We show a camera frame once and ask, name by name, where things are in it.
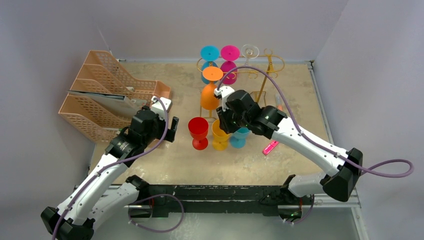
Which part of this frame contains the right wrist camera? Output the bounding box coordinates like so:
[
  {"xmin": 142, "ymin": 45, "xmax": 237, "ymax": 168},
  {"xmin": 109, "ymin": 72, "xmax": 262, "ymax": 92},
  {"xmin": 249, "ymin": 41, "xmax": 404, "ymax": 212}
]
[{"xmin": 214, "ymin": 85, "xmax": 235, "ymax": 112}]

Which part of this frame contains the gold wire glass rack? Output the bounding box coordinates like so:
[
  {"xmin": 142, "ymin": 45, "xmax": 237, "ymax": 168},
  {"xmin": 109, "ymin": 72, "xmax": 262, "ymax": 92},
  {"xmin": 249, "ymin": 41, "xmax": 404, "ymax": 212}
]
[{"xmin": 196, "ymin": 48, "xmax": 286, "ymax": 118}]

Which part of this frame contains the blue wine glass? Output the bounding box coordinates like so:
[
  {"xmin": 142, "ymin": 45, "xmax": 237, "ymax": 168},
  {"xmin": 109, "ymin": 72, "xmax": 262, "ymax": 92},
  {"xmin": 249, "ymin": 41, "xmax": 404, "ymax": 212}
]
[
  {"xmin": 200, "ymin": 45, "xmax": 220, "ymax": 71},
  {"xmin": 229, "ymin": 127, "xmax": 251, "ymax": 149}
]

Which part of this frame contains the grey folder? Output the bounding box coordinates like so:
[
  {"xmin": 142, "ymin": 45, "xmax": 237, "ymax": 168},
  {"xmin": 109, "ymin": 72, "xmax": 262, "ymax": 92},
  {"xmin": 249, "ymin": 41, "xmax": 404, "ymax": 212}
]
[{"xmin": 67, "ymin": 90, "xmax": 141, "ymax": 118}]

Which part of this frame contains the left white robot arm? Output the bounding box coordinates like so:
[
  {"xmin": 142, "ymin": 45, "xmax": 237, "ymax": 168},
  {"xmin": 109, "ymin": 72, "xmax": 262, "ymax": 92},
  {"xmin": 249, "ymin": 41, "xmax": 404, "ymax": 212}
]
[{"xmin": 41, "ymin": 107, "xmax": 179, "ymax": 240}]

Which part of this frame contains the pink highlighter marker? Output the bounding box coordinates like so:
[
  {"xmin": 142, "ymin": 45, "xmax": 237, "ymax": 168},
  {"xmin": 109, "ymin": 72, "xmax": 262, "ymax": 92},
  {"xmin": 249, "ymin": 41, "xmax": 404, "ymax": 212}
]
[{"xmin": 262, "ymin": 140, "xmax": 279, "ymax": 156}]

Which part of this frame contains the orange wine glass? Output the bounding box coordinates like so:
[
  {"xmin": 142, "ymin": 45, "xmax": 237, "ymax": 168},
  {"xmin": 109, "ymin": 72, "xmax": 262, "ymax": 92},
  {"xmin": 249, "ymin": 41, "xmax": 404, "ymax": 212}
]
[{"xmin": 200, "ymin": 66, "xmax": 223, "ymax": 110}]

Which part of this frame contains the yellow wine glass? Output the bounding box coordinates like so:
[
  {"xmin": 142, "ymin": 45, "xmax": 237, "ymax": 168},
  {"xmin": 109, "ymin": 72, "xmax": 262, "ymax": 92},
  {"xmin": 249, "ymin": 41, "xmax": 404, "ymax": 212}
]
[{"xmin": 212, "ymin": 119, "xmax": 230, "ymax": 151}]

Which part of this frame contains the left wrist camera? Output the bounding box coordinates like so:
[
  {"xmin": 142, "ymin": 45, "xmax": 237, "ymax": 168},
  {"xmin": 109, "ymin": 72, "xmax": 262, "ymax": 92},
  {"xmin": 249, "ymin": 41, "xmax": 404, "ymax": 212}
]
[{"xmin": 150, "ymin": 96, "xmax": 172, "ymax": 120}]

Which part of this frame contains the clear wine glass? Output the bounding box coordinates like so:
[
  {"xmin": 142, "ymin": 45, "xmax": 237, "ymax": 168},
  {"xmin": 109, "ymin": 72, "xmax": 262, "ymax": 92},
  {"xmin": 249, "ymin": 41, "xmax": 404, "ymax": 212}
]
[{"xmin": 240, "ymin": 44, "xmax": 260, "ymax": 70}]

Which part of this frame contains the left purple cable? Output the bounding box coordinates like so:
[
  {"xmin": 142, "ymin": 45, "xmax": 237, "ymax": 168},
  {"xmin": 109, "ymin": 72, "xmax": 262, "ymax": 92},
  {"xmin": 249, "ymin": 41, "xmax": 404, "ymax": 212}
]
[{"xmin": 51, "ymin": 96, "xmax": 185, "ymax": 240}]

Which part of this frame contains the peach plastic file organizer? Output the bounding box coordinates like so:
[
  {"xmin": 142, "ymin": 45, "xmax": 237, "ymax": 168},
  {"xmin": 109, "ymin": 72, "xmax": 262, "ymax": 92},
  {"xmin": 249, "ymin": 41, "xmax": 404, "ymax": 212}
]
[{"xmin": 58, "ymin": 50, "xmax": 171, "ymax": 143}]

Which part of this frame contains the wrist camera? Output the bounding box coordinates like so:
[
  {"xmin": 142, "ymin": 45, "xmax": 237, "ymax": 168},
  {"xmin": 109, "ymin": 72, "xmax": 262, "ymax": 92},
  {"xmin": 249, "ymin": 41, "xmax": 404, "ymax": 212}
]
[
  {"xmin": 150, "ymin": 96, "xmax": 172, "ymax": 120},
  {"xmin": 214, "ymin": 85, "xmax": 235, "ymax": 112}
]

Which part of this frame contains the small orange-capped tube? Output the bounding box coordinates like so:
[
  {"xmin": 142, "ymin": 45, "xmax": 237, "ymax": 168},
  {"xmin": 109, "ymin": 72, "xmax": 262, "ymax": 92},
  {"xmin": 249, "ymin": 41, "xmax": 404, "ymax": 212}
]
[{"xmin": 274, "ymin": 93, "xmax": 284, "ymax": 111}]

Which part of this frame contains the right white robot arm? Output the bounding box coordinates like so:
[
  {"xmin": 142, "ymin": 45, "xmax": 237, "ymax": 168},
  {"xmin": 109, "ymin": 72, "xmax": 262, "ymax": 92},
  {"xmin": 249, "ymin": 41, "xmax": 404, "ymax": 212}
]
[{"xmin": 214, "ymin": 86, "xmax": 363, "ymax": 204}]

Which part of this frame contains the red wine glass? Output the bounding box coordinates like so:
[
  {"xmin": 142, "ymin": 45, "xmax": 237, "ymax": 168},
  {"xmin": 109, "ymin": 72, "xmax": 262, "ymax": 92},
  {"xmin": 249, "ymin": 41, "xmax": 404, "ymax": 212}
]
[{"xmin": 188, "ymin": 117, "xmax": 209, "ymax": 151}]

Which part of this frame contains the magenta wine glass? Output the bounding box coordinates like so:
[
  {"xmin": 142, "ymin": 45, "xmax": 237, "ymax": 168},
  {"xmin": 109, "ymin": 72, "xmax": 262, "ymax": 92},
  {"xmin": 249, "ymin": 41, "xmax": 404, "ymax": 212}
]
[{"xmin": 220, "ymin": 45, "xmax": 240, "ymax": 85}]

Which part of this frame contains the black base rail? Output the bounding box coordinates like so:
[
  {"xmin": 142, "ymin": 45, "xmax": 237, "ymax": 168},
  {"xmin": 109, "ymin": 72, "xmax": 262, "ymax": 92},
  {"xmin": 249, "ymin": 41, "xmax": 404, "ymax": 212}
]
[{"xmin": 126, "ymin": 175, "xmax": 314, "ymax": 221}]

